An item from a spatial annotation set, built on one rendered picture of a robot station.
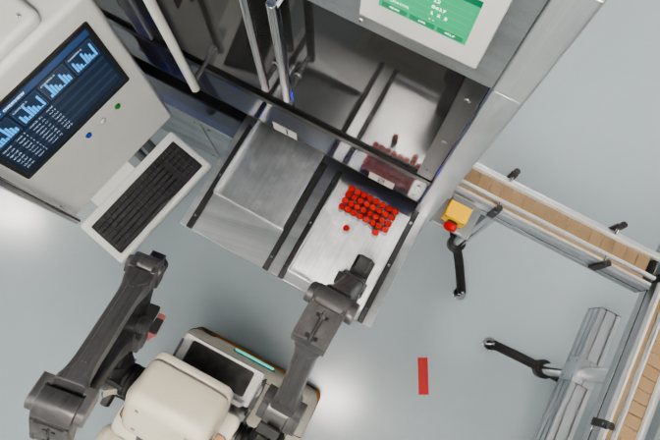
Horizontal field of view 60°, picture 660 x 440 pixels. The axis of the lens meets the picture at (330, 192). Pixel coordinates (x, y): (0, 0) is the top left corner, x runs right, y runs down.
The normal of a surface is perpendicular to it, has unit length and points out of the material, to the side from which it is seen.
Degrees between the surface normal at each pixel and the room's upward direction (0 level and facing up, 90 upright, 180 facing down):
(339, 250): 0
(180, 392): 42
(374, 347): 0
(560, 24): 90
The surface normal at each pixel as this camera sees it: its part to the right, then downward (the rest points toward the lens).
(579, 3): -0.47, 0.85
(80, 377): 0.33, -0.74
